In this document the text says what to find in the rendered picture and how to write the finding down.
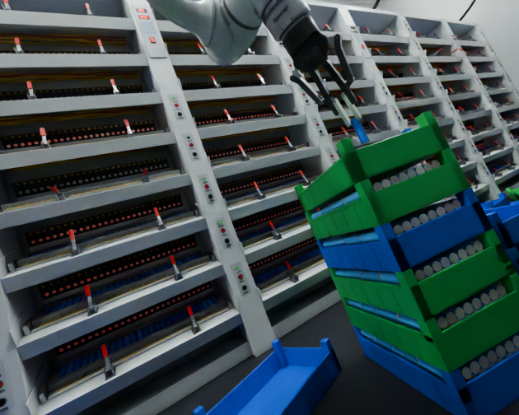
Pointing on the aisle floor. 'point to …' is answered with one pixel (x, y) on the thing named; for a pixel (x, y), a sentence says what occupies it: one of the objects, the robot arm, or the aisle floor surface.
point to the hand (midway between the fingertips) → (346, 109)
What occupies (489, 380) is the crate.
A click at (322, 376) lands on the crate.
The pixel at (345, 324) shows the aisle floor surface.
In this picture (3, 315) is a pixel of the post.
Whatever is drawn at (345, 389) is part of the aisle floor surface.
